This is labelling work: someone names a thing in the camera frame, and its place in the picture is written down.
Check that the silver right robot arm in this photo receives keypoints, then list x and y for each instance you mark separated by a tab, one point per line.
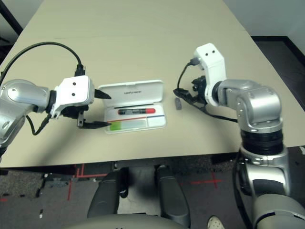
262	107

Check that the red tape lines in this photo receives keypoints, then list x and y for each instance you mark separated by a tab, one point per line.
95	175

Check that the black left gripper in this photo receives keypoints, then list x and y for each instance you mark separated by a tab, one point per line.
79	112

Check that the red tape cross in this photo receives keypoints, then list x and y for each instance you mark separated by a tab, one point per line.
213	182

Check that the grey robot torso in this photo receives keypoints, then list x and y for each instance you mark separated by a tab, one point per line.
126	223

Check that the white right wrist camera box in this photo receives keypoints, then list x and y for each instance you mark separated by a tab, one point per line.
212	62

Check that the white plastic pencil case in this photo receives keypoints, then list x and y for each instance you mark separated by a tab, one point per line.
133	91

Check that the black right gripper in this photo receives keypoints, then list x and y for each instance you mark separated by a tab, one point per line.
200	87

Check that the grey left robot leg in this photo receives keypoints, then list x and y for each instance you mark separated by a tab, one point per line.
104	195

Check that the white perforated shoe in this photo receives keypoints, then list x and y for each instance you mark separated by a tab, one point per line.
216	223

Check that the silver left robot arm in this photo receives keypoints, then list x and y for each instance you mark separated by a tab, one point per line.
23	95

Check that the side table with black frame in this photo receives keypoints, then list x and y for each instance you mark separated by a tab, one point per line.
10	14

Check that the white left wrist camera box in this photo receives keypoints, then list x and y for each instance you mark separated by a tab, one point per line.
74	90

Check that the grey robot leg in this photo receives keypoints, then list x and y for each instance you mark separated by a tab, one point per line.
104	195
172	198

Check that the grey right robot leg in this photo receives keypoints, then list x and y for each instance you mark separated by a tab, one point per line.
172	198

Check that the small dark eraser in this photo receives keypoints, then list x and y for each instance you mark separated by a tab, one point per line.
178	103

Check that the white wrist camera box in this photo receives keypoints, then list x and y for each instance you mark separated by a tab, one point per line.
74	90
212	62

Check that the red and black marker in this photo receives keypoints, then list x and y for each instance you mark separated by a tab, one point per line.
135	111

